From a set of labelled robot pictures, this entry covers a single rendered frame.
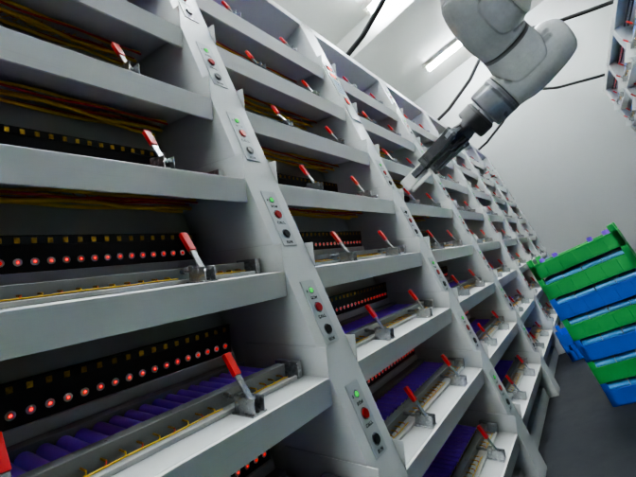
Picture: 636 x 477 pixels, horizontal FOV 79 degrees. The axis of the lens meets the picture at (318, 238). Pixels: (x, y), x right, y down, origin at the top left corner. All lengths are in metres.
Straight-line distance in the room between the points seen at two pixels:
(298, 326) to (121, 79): 0.51
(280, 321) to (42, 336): 0.39
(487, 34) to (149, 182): 0.68
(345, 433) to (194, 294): 0.34
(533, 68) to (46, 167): 0.85
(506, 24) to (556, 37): 0.11
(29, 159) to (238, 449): 0.43
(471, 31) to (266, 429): 0.79
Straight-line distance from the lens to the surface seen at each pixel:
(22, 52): 0.71
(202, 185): 0.70
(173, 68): 1.00
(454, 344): 1.33
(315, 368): 0.70
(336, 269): 0.84
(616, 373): 1.74
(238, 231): 0.78
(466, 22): 0.90
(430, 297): 1.32
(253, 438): 0.56
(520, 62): 0.94
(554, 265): 1.67
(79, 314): 0.49
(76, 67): 0.74
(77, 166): 0.60
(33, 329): 0.48
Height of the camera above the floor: 0.58
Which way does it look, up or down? 15 degrees up
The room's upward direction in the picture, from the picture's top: 25 degrees counter-clockwise
